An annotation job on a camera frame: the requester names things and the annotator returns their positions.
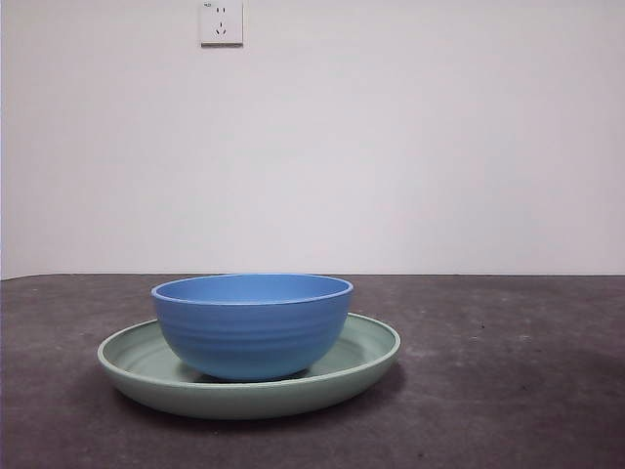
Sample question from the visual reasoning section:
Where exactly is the blue bowl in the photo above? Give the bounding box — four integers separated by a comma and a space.
149, 272, 355, 383

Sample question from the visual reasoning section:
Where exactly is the white wall socket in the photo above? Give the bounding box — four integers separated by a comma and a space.
199, 0, 245, 49

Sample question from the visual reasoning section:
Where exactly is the green plate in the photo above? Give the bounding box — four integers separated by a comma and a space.
97, 312, 403, 422

